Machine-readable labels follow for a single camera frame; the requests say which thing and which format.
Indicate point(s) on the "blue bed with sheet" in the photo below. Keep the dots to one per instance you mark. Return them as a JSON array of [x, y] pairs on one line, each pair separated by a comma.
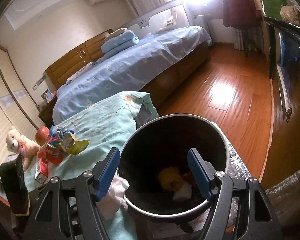
[[128, 70]]

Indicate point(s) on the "black tv cabinet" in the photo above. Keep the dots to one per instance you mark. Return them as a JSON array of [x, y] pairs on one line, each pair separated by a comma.
[[284, 54]]

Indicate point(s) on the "dark wooden nightstand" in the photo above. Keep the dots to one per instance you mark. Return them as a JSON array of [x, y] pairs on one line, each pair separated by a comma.
[[46, 113]]

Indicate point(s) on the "wooden headboard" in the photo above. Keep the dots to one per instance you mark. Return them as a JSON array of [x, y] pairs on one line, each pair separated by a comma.
[[74, 60]]

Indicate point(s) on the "red milk carton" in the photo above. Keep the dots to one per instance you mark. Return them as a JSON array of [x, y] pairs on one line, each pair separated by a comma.
[[42, 169]]

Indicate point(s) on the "cream teddy bear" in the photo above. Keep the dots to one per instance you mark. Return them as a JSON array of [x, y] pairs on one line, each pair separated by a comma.
[[18, 143]]

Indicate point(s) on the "grey bed guard rail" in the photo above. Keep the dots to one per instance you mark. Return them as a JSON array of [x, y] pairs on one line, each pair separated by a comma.
[[151, 21]]

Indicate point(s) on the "folded blue blanket stack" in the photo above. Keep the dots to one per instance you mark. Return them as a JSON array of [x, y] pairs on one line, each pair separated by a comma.
[[116, 38]]

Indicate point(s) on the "red apple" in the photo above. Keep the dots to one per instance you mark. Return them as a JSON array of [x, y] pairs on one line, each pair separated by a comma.
[[42, 135]]

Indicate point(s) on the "teal floral bed sheet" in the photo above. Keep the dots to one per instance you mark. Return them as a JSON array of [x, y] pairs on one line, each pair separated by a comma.
[[106, 124]]

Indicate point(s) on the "white tissue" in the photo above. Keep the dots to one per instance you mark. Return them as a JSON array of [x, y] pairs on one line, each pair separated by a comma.
[[114, 199]]

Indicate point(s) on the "cartoon snack wrapper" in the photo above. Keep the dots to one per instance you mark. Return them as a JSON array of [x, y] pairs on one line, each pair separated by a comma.
[[61, 138]]

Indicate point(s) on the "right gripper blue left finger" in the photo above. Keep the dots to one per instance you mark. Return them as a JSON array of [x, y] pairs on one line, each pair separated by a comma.
[[104, 173]]

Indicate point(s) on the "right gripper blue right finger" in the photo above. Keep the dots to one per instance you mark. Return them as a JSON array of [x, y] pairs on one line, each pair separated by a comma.
[[202, 174]]

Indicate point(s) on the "brown plush toy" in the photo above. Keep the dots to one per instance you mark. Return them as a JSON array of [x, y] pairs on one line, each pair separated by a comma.
[[290, 13]]

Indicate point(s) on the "black round trash bin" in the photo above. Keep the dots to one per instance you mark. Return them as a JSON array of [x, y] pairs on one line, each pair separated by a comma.
[[162, 143]]

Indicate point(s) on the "yellow snack bag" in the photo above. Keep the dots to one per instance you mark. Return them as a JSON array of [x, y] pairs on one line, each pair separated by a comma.
[[75, 144]]

